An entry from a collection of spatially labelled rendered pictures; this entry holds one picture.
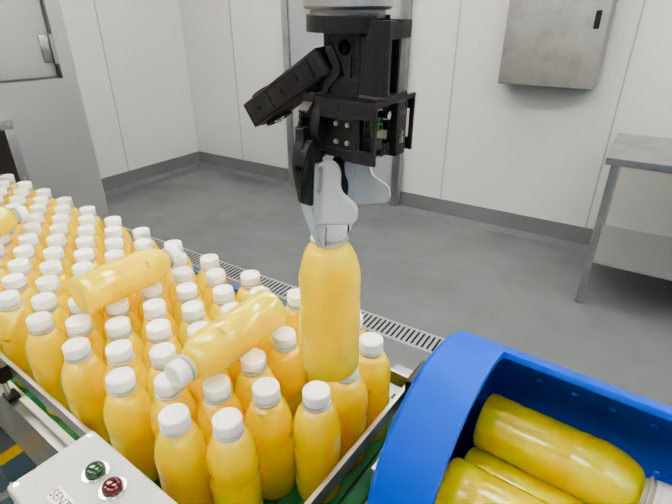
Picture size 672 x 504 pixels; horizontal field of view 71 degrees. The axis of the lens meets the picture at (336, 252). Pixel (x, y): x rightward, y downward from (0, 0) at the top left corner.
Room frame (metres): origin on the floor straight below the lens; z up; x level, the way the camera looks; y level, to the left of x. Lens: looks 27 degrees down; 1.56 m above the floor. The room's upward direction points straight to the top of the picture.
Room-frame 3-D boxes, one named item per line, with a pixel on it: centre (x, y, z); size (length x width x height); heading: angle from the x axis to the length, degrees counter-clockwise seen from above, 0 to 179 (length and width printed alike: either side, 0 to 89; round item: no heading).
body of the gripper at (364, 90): (0.44, -0.02, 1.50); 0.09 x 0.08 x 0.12; 55
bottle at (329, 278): (0.46, 0.01, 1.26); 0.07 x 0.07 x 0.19
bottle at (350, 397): (0.55, -0.01, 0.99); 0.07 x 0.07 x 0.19
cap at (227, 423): (0.44, 0.14, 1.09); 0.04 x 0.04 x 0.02
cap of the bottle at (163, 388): (0.52, 0.24, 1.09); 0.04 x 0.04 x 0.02
